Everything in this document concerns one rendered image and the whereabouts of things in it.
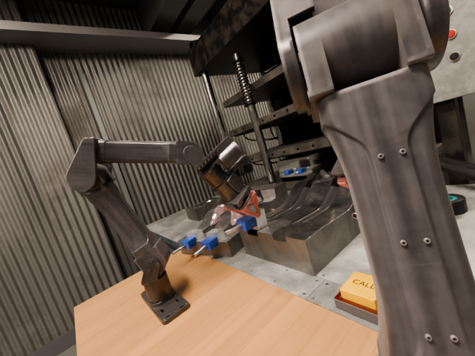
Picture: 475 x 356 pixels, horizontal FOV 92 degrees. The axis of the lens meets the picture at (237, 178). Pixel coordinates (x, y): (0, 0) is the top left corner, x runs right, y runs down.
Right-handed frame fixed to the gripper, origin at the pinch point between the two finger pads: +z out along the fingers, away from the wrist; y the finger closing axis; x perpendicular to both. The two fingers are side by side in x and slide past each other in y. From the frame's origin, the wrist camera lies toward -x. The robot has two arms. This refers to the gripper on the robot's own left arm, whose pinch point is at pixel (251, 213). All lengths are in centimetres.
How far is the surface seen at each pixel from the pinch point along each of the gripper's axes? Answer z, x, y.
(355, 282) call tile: 5.6, 8.0, -30.5
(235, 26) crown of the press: -42, -105, 58
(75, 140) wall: -65, -10, 189
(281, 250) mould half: 6.3, 5.9, -10.6
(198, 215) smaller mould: 16, -4, 67
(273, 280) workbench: 7.4, 13.4, -11.5
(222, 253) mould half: 7.4, 12.1, 13.3
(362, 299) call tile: 4.6, 10.6, -32.8
